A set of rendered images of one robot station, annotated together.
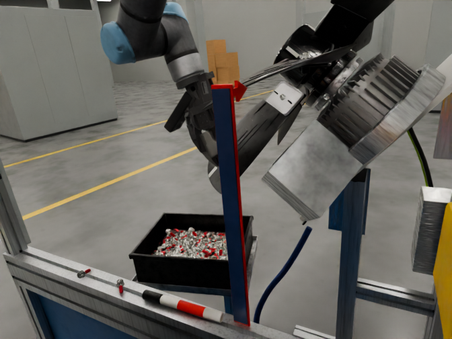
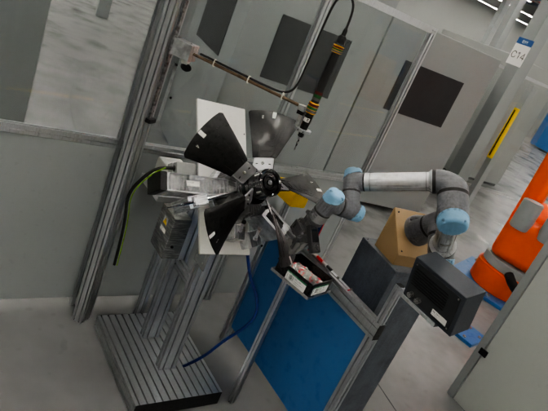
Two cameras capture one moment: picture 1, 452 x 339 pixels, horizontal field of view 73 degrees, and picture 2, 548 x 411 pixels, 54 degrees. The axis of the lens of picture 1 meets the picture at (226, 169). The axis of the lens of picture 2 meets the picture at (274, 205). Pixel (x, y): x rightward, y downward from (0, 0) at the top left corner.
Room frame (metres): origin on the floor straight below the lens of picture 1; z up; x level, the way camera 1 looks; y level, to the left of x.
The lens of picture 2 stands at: (2.69, 0.59, 1.94)
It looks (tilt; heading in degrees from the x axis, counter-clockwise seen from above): 21 degrees down; 200
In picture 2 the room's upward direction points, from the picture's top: 23 degrees clockwise
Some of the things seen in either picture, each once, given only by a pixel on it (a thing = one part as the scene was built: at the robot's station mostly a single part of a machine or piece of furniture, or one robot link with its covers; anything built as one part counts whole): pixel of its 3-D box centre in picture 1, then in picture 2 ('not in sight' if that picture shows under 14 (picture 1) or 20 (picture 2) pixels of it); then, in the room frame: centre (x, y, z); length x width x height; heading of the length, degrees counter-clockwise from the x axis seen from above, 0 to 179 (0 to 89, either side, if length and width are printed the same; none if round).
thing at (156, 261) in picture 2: not in sight; (156, 259); (0.47, -0.71, 0.41); 0.04 x 0.04 x 0.83; 61
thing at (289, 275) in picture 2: (197, 247); (303, 274); (0.55, 0.07, 0.84); 0.22 x 0.17 x 0.07; 76
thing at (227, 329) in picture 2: not in sight; (245, 286); (0.16, -0.29, 0.39); 0.04 x 0.04 x 0.78; 61
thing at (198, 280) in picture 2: (346, 313); (188, 307); (0.70, -0.33, 0.45); 0.09 x 0.04 x 0.91; 151
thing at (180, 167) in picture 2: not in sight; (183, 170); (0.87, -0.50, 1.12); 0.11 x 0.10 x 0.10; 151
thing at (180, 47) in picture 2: not in sight; (183, 49); (0.71, -0.79, 1.54); 0.10 x 0.07 x 0.08; 96
